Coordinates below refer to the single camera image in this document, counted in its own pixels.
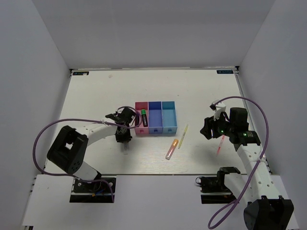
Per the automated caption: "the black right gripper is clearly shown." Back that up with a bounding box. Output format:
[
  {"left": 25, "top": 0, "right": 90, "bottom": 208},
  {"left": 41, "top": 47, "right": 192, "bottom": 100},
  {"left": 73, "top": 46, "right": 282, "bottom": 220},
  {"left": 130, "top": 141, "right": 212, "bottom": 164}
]
[{"left": 200, "top": 111, "right": 234, "bottom": 139}]

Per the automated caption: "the orange cap white highlighter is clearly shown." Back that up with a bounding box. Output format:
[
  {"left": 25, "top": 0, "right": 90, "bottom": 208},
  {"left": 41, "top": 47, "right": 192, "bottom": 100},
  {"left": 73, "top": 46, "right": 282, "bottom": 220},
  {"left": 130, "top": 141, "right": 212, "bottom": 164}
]
[{"left": 123, "top": 142, "right": 129, "bottom": 155}]

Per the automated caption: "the purple cap black highlighter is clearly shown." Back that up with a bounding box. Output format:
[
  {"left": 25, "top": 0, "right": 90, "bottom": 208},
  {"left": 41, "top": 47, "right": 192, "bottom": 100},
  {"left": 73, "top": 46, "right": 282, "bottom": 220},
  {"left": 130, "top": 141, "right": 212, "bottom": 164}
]
[{"left": 135, "top": 112, "right": 140, "bottom": 127}]

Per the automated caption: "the green cap black highlighter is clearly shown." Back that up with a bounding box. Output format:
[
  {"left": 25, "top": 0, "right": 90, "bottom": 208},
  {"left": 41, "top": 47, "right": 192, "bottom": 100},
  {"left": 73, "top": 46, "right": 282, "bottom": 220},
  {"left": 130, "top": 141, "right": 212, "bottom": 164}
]
[{"left": 141, "top": 109, "right": 148, "bottom": 127}]

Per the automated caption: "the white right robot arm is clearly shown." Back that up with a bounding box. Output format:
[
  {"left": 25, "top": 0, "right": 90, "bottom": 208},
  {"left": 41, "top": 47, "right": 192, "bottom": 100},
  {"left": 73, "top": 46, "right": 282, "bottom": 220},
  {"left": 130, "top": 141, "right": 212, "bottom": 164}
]
[{"left": 200, "top": 105, "right": 294, "bottom": 230}]

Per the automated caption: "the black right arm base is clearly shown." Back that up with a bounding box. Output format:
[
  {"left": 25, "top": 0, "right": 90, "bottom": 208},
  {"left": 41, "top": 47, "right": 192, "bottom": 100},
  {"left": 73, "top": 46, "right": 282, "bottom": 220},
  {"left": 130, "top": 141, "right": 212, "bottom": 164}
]
[{"left": 195, "top": 167, "right": 241, "bottom": 204}]

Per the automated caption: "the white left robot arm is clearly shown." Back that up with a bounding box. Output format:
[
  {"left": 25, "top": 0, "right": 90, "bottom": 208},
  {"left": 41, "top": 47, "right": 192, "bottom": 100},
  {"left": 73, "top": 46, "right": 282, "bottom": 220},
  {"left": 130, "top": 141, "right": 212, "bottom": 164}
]
[{"left": 47, "top": 106, "right": 141, "bottom": 191}]

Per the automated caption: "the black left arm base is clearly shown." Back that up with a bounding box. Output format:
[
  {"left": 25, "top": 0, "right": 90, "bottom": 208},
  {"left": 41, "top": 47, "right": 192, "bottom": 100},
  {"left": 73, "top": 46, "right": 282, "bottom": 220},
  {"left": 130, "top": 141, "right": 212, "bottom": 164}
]
[{"left": 70, "top": 181, "right": 113, "bottom": 203}]

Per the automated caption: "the thin pink pen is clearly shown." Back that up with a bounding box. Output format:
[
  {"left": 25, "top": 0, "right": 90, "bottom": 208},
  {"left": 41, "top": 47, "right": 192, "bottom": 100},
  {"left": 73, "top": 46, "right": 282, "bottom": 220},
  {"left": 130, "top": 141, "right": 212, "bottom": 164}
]
[{"left": 217, "top": 135, "right": 225, "bottom": 155}]

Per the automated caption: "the pink storage bin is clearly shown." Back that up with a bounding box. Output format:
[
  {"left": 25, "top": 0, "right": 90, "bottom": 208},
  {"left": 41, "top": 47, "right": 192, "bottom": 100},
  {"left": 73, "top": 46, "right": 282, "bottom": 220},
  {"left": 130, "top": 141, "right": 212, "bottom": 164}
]
[{"left": 134, "top": 102, "right": 149, "bottom": 136}]

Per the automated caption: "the thin yellow pen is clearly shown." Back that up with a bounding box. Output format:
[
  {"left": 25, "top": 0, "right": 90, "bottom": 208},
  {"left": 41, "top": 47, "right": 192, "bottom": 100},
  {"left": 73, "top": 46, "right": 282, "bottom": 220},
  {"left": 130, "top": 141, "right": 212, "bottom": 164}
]
[{"left": 178, "top": 124, "right": 189, "bottom": 149}]

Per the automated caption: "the orange cap pink highlighter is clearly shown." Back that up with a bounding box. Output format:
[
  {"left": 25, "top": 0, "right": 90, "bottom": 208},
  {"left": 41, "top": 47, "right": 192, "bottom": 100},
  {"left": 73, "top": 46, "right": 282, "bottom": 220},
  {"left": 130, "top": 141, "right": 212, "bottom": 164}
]
[{"left": 165, "top": 139, "right": 179, "bottom": 160}]

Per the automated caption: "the dark blue storage bin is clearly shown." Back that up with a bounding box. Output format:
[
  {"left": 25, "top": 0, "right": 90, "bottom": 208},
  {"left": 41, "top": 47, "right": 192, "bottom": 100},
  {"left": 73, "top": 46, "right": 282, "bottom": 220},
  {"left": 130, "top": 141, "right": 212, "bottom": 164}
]
[{"left": 148, "top": 102, "right": 163, "bottom": 135}]

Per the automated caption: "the light blue storage bin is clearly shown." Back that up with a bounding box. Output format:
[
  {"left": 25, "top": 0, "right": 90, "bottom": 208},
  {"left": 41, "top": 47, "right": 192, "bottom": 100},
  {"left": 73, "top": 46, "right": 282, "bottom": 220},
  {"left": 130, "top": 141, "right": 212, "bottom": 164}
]
[{"left": 162, "top": 101, "right": 177, "bottom": 134}]

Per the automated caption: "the blue label right corner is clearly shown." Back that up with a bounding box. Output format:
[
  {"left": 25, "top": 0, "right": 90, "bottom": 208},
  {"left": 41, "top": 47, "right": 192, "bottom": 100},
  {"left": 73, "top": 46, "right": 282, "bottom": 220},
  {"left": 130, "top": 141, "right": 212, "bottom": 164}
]
[{"left": 216, "top": 69, "right": 234, "bottom": 74}]

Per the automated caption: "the blue label corner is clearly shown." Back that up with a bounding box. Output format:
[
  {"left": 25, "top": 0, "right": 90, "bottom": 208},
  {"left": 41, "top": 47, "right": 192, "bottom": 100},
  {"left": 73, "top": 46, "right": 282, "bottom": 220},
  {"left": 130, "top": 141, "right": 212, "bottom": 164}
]
[
  {"left": 216, "top": 69, "right": 234, "bottom": 74},
  {"left": 72, "top": 71, "right": 89, "bottom": 76}
]

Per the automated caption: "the blue label left corner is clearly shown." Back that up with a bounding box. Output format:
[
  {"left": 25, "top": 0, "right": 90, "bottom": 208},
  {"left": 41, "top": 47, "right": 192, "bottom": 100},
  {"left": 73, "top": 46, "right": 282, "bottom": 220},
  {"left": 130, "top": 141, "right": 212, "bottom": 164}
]
[{"left": 72, "top": 71, "right": 89, "bottom": 76}]

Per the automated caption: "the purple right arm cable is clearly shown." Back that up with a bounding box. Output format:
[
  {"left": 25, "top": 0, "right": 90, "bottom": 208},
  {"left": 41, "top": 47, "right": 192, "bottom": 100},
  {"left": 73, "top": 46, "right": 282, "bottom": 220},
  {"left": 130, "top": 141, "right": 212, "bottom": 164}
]
[{"left": 207, "top": 96, "right": 269, "bottom": 228}]

